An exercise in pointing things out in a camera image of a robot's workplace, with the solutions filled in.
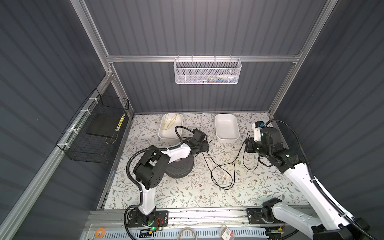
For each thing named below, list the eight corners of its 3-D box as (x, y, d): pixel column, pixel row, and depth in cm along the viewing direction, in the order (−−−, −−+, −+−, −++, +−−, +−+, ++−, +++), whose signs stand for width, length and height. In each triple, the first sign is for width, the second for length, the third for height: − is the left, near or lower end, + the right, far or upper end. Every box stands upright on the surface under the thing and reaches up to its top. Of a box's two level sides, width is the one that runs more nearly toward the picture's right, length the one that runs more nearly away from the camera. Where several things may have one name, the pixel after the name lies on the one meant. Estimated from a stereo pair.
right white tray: (215, 143, 105) (216, 138, 100) (213, 119, 120) (213, 113, 115) (240, 143, 105) (242, 138, 100) (234, 119, 120) (236, 113, 115)
